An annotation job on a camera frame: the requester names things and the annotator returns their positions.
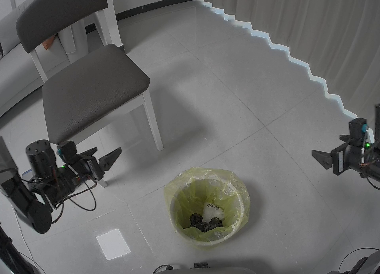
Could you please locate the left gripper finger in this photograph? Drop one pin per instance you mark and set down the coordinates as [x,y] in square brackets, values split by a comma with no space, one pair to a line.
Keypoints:
[109,158]
[89,152]

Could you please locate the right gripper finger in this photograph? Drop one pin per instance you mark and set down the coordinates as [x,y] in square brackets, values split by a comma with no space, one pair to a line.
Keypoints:
[346,139]
[326,160]

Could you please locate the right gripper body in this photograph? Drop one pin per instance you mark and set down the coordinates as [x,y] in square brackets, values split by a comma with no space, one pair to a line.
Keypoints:
[340,160]

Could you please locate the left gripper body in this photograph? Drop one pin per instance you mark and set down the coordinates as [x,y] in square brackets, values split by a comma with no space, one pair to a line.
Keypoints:
[93,169]

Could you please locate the yellow plastic bag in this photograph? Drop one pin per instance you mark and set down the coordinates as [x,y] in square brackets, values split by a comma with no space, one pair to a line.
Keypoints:
[190,183]

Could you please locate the white wrapper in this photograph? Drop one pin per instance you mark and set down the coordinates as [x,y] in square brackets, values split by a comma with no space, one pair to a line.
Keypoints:
[213,212]

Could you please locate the black plastic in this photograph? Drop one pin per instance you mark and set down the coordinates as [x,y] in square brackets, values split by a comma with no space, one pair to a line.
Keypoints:
[210,225]

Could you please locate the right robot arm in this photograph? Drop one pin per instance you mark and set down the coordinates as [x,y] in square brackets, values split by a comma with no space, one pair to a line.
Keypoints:
[369,264]

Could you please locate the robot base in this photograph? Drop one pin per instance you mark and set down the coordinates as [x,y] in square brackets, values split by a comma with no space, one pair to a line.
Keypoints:
[237,271]

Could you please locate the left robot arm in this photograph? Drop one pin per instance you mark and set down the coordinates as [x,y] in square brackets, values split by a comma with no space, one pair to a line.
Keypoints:
[32,207]

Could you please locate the grey trash bin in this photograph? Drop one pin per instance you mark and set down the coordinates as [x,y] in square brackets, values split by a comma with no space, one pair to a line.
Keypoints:
[172,207]

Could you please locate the white chair grey cushions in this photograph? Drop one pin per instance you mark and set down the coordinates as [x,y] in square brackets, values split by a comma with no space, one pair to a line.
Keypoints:
[95,88]

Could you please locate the orange cushion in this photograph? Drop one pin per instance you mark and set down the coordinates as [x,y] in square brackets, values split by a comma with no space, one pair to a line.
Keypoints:
[48,43]

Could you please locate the pale grey sofa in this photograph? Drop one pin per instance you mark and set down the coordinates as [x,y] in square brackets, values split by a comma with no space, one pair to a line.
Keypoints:
[14,59]

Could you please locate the pale curtain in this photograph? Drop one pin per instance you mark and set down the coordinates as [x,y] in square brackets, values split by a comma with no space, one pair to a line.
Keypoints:
[311,14]

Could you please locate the pale grey cushion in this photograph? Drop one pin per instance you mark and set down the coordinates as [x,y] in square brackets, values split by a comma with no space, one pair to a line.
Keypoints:
[18,11]

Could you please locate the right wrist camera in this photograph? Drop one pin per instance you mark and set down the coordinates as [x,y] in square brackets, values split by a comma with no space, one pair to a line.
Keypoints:
[357,127]

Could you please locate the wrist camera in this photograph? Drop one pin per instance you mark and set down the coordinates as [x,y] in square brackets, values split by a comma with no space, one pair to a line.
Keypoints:
[67,149]
[357,127]

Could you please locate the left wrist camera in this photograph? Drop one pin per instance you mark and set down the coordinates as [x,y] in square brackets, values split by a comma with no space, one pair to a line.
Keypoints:
[67,149]

